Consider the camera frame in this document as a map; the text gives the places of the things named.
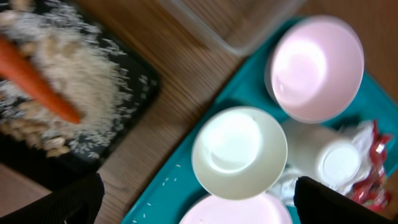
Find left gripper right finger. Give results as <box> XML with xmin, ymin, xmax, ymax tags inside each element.
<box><xmin>294</xmin><ymin>177</ymin><xmax>394</xmax><ymax>224</ymax></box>

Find pink round plate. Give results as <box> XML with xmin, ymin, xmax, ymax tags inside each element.
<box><xmin>180</xmin><ymin>194</ymin><xmax>293</xmax><ymax>224</ymax></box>

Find rice and food scraps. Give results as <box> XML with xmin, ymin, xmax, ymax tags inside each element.
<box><xmin>1</xmin><ymin>1</ymin><xmax>132</xmax><ymax>157</ymax></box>

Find clear plastic storage bin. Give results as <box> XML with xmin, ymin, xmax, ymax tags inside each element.
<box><xmin>159</xmin><ymin>0</ymin><xmax>305</xmax><ymax>56</ymax></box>

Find white bowl with food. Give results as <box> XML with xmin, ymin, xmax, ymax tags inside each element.
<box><xmin>192</xmin><ymin>106</ymin><xmax>288</xmax><ymax>200</ymax></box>

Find crumpled white napkin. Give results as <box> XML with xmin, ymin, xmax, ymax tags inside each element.
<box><xmin>269</xmin><ymin>121</ymin><xmax>373</xmax><ymax>207</ymax></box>

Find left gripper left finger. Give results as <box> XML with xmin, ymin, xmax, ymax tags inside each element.
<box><xmin>1</xmin><ymin>172</ymin><xmax>105</xmax><ymax>224</ymax></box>

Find black plastic waste tray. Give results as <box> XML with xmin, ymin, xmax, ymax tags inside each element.
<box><xmin>1</xmin><ymin>1</ymin><xmax>160</xmax><ymax>191</ymax></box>

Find white paper cup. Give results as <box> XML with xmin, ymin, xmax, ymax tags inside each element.
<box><xmin>281</xmin><ymin>119</ymin><xmax>371</xmax><ymax>187</ymax></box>

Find red snack wrapper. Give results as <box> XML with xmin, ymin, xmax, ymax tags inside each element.
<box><xmin>348</xmin><ymin>120</ymin><xmax>393</xmax><ymax>212</ymax></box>

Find orange carrot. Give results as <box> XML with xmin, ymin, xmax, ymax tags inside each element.
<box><xmin>1</xmin><ymin>36</ymin><xmax>80</xmax><ymax>124</ymax></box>

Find teal plastic serving tray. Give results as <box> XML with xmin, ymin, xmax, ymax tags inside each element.
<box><xmin>122</xmin><ymin>18</ymin><xmax>397</xmax><ymax>223</ymax></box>

